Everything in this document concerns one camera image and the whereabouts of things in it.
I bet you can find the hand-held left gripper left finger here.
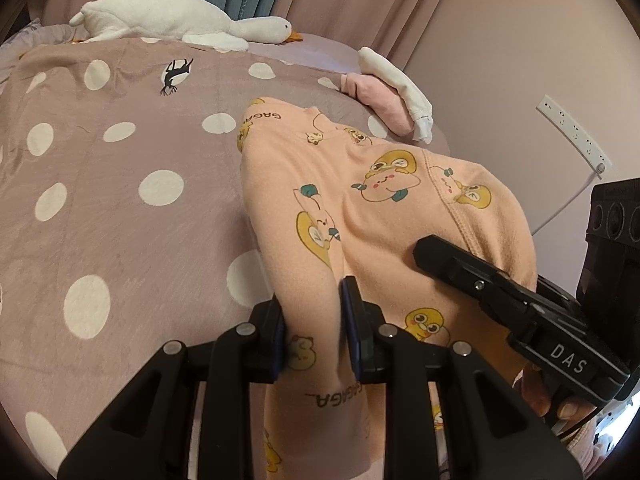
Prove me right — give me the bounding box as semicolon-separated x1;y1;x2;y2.
57;296;287;480

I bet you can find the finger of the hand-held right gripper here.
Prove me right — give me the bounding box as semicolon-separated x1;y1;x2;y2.
413;234;541;333

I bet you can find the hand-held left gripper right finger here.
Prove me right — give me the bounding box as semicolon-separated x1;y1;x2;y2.
339;276;583;480

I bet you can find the peach cartoon print garment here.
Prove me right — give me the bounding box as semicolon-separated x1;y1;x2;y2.
235;97;538;480

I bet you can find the person's right hand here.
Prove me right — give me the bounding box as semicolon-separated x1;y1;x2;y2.
515;362;598;428

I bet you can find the pink printed cloth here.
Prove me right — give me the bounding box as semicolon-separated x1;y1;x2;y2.
560;400;636;466

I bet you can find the pink folded cloth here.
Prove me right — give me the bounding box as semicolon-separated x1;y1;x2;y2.
341;72;416;137

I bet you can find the white folded cloth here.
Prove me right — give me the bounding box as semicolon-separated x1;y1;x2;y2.
358;46;434;142

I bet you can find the white power strip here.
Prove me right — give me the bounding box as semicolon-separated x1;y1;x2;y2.
536;94;612;173

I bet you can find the mauve polka dot blanket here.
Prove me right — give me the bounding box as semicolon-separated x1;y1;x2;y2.
0;32;451;466

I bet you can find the lilac bed sheet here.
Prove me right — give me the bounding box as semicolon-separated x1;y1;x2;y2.
245;32;366;73

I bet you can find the white goose plush toy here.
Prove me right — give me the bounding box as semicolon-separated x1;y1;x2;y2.
69;0;304;53

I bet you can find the grey pillow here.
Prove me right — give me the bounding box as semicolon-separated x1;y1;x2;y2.
0;17;76;81

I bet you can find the white power cable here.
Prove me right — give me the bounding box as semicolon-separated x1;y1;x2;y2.
531;167;603;236

